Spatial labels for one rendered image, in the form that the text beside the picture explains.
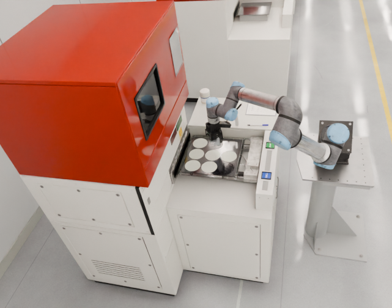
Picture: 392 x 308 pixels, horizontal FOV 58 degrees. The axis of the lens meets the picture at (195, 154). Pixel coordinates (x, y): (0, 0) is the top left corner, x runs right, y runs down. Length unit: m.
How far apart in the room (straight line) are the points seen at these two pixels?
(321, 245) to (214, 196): 1.11
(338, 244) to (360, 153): 0.82
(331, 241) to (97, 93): 2.17
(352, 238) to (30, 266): 2.59
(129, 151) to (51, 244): 1.93
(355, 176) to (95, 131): 1.54
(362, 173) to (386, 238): 0.90
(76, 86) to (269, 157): 1.23
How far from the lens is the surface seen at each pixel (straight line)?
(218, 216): 2.13
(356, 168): 2.41
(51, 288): 3.15
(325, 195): 2.61
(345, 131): 2.13
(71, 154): 1.79
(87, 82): 1.45
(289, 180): 3.39
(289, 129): 1.78
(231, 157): 2.29
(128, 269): 2.57
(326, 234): 3.04
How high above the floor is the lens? 2.49
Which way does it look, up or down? 42 degrees down
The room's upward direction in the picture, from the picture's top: 9 degrees counter-clockwise
